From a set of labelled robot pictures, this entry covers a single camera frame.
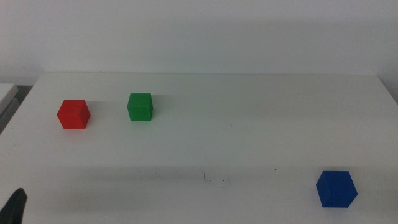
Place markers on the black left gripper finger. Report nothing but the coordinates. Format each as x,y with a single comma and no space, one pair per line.
14,208

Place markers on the red cube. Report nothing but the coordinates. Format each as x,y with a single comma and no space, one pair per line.
73,115

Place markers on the green cube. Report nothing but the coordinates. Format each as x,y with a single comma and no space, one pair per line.
140,107

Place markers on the blue cube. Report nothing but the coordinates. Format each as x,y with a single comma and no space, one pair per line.
336,189

